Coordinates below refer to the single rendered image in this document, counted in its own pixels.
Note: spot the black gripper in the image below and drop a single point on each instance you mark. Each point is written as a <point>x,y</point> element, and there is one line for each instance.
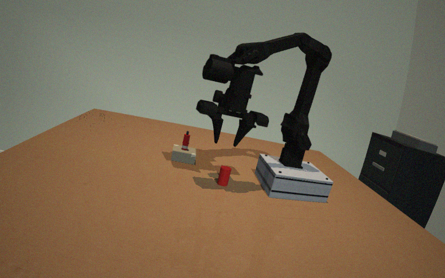
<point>235,105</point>

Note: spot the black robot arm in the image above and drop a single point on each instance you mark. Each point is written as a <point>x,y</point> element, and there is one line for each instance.
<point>296,124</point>

